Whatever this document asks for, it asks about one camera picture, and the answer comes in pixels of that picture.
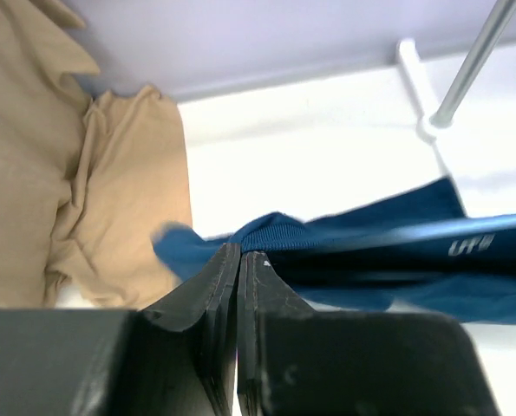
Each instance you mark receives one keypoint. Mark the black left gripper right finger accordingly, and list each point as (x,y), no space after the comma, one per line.
(295,360)

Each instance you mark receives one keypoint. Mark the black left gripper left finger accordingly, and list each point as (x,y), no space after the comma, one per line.
(175,357)

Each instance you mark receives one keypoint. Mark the blue Mickey Mouse t-shirt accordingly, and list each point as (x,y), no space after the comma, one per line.
(472,278)

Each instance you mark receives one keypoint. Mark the beige hanging shirt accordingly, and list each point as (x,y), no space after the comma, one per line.
(85,182)

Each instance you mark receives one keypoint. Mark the silver clothes rack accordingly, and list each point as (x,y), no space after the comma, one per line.
(435,118)

